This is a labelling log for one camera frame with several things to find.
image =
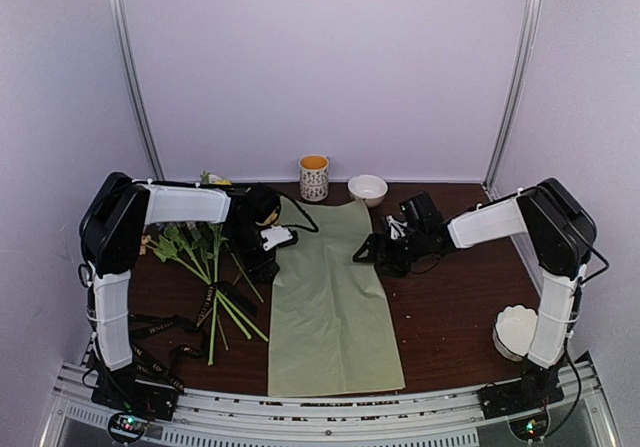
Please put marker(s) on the aluminium front rail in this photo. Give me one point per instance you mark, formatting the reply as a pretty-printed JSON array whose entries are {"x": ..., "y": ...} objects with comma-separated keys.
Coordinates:
[{"x": 441, "y": 418}]

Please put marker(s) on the cream fake flower bunch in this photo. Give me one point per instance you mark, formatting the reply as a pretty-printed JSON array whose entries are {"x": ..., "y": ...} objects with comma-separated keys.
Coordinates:
[{"x": 243, "y": 274}]

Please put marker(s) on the white round bowl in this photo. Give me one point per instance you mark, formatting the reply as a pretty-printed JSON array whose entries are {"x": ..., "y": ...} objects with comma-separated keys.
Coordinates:
[{"x": 368, "y": 188}]

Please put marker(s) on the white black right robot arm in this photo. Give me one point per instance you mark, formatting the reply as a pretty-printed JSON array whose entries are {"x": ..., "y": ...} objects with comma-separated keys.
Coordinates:
[{"x": 561, "y": 232}]

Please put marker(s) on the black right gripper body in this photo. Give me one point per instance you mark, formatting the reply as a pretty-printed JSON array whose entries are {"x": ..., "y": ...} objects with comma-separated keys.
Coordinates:
[{"x": 398, "y": 257}]

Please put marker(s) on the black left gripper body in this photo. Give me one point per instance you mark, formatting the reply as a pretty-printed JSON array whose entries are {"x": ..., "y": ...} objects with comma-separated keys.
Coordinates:
[{"x": 243, "y": 242}]

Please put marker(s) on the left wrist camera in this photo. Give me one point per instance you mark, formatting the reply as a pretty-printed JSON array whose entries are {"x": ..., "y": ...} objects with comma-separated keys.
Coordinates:
[{"x": 277, "y": 236}]

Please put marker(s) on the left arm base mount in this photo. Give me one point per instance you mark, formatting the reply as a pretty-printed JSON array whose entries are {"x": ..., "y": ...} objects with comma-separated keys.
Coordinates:
[{"x": 139, "y": 394}]

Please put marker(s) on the aluminium frame post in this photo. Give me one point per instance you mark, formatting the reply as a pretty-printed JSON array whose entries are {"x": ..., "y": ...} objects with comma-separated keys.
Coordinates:
[
  {"x": 527, "y": 37},
  {"x": 134, "y": 88}
]

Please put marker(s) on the black printed ribbon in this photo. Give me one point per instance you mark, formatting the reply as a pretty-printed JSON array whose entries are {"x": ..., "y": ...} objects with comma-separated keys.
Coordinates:
[{"x": 230, "y": 299}]

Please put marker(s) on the white scalloped bowl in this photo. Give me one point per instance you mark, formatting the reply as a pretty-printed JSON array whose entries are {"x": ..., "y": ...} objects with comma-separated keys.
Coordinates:
[{"x": 513, "y": 332}]

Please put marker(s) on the right aluminium frame post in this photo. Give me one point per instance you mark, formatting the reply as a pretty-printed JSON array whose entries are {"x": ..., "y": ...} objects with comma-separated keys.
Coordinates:
[{"x": 527, "y": 37}]

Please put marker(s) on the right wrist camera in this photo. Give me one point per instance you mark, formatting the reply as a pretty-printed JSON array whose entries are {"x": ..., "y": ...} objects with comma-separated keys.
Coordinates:
[{"x": 419, "y": 215}]

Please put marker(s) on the pink fake flower stem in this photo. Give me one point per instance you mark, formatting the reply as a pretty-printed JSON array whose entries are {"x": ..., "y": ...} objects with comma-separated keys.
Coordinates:
[{"x": 190, "y": 245}]

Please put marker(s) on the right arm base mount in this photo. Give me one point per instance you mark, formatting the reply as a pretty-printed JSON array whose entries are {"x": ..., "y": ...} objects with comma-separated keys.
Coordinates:
[{"x": 525, "y": 401}]

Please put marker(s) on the patterned cup yellow inside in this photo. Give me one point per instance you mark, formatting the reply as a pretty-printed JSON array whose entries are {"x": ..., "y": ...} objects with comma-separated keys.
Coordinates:
[{"x": 314, "y": 178}]

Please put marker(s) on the yellow fake flower stem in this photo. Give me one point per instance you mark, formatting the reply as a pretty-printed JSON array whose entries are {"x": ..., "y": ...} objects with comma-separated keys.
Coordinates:
[{"x": 218, "y": 240}]

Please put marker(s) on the green wrapping paper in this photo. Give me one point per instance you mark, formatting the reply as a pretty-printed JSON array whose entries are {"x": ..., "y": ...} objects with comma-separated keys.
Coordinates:
[{"x": 331, "y": 331}]

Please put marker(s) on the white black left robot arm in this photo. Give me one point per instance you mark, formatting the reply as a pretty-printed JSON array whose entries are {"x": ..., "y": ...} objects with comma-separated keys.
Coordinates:
[{"x": 112, "y": 227}]

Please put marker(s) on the left aluminium frame post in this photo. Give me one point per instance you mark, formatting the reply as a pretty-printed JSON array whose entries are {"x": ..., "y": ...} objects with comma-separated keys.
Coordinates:
[{"x": 134, "y": 88}]

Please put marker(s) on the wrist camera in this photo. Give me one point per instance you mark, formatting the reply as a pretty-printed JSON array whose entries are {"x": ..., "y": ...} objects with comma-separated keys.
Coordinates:
[
  {"x": 419, "y": 215},
  {"x": 277, "y": 236}
]

